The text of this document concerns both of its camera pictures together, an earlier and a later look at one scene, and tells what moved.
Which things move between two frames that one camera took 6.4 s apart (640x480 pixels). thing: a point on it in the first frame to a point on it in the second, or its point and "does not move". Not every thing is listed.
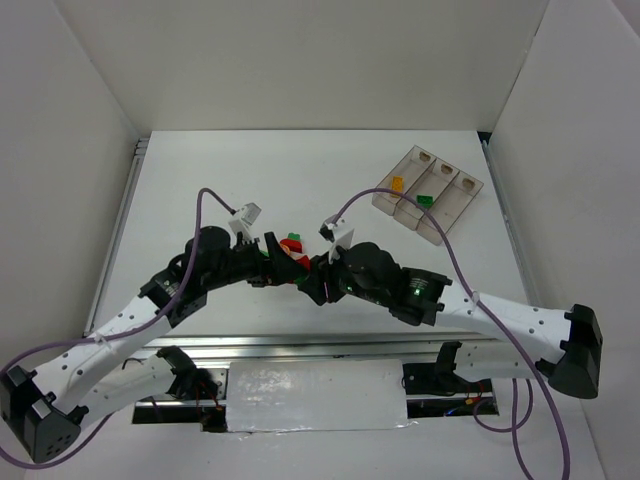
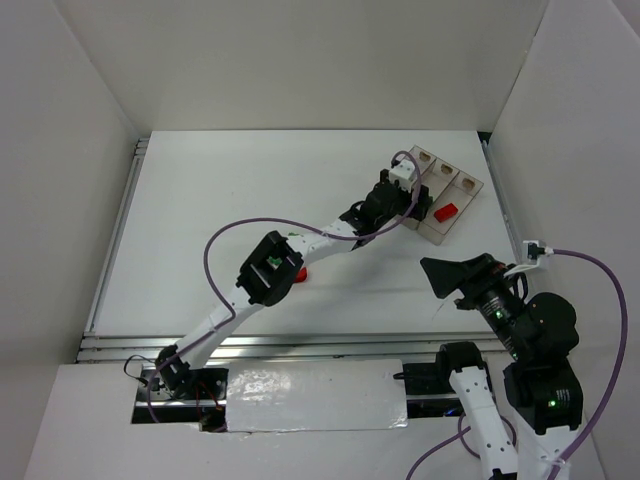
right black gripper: [323, 278] to [470, 286]
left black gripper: [259, 265] to [420, 201]
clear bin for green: [431, 183] does not move
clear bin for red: [450, 206] does not move
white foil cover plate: [278, 395] does not move
